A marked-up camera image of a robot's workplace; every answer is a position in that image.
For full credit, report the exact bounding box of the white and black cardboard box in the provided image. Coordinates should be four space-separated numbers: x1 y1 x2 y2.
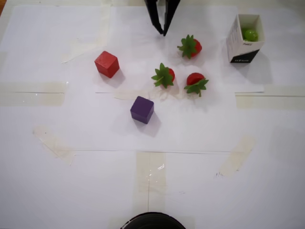
226 13 265 64

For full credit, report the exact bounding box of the beige tape strip with pen marks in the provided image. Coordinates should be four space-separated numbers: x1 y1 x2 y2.
217 135 258 177

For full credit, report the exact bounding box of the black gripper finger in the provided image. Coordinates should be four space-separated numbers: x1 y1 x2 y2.
144 0 164 35
163 0 181 37

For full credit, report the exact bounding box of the red plastic strawberry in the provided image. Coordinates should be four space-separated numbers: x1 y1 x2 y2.
151 62 176 89
177 34 203 60
183 72 210 97

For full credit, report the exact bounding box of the black round ribbed object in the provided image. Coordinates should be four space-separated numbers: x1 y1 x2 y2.
120 211 186 229

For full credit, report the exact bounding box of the red wooden cube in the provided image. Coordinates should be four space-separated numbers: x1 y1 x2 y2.
94 51 120 78

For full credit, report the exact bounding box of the beige masking tape strip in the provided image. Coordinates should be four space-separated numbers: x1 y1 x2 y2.
31 124 77 166
235 85 305 111
135 151 167 194
0 82 67 107

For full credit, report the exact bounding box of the purple wooden cube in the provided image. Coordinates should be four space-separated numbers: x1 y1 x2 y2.
130 96 155 125

